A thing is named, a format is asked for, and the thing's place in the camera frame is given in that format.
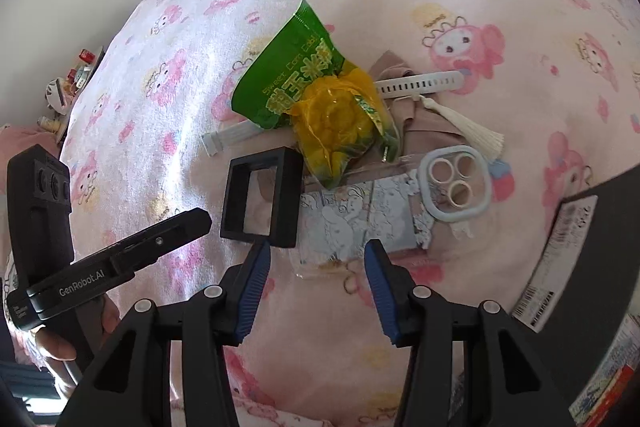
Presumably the black cardboard box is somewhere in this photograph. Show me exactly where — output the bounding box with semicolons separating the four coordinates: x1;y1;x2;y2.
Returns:
510;167;640;388

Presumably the white watch strap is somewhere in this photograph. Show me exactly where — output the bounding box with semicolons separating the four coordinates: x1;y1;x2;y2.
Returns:
202;71;463;158

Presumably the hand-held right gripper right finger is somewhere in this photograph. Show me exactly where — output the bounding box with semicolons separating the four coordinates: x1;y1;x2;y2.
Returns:
363;238;576;427

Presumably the colourful printed packet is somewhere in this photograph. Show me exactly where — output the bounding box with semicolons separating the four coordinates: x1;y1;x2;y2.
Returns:
570;322;640;418

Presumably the green corn snack packet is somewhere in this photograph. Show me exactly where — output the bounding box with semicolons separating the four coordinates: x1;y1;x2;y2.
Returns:
231;0;401;190

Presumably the white tassel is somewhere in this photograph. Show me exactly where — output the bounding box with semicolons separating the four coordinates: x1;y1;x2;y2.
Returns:
419;96;506;162

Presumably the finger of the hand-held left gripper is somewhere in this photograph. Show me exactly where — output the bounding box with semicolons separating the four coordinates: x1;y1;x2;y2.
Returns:
111;208;213;279

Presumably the black square frame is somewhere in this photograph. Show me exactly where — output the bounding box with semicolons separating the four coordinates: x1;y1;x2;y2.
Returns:
219;147;305;249

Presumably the brown plush toy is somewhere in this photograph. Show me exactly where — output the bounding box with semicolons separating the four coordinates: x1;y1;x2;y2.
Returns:
255;49;473;253

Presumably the clear cartoon phone case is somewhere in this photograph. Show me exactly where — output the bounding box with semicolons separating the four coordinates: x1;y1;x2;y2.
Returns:
292;146;493;280

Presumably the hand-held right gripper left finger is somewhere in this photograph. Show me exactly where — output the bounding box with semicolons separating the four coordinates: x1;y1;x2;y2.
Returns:
60;239;273;427

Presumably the person's left hand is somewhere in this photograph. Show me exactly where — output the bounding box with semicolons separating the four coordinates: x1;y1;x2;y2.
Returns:
35;331;84;380

